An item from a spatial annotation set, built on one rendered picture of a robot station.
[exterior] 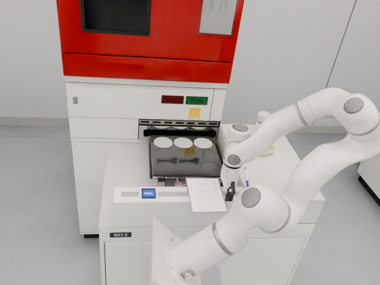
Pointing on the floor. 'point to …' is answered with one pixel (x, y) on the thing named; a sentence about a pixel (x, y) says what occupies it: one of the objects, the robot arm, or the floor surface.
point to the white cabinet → (245, 255)
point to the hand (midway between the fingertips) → (226, 191)
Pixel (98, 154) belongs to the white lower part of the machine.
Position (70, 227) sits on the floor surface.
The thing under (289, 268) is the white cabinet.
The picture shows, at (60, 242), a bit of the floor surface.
